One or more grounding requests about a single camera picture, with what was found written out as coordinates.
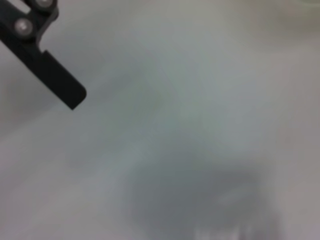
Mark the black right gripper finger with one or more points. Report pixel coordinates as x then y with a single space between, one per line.
55 75

